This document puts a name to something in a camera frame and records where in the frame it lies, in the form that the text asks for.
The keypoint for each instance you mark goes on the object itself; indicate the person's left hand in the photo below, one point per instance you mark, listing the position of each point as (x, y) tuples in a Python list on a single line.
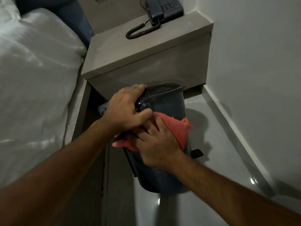
[(122, 110)]

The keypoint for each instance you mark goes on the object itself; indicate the person's right hand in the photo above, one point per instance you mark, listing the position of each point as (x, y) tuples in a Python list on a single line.
[(157, 145)]

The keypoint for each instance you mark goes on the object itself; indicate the person's left thumb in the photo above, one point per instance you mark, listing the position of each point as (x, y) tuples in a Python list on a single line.
[(144, 115)]

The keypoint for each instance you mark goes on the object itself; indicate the person's right fingers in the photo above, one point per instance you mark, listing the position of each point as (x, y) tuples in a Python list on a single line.
[(150, 130)]

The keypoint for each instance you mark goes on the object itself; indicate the dark blue pedal bin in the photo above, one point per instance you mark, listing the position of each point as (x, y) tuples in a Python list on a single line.
[(168, 103)]

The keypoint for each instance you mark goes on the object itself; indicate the red cleaning cloth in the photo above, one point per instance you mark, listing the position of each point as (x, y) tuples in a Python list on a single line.
[(178, 129)]

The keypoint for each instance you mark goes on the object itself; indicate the person's left forearm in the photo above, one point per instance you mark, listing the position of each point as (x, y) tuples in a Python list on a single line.
[(49, 176)]

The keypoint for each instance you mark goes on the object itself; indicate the person's right forearm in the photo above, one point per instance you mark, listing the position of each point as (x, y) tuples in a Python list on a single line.
[(230, 197)]

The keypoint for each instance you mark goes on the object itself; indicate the grey nightstand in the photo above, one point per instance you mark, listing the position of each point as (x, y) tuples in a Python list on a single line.
[(145, 56)]

